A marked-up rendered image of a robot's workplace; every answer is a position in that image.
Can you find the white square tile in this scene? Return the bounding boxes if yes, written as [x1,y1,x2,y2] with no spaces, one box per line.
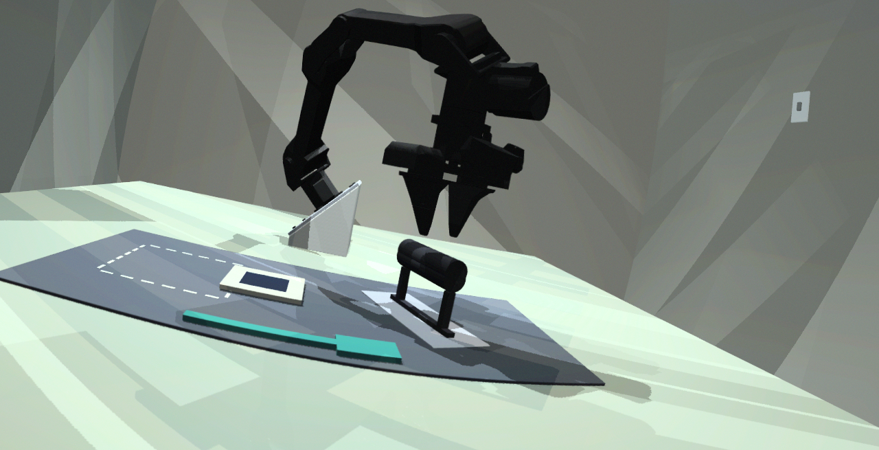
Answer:
[219,265,305,305]

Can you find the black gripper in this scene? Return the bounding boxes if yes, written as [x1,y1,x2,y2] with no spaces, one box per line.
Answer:
[382,107,510,238]

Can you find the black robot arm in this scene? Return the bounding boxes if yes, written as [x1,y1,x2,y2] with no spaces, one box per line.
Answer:
[282,8,551,212]

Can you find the teal flat trowel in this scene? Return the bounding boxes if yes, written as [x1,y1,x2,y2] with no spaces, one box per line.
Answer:
[182,310,402,364]

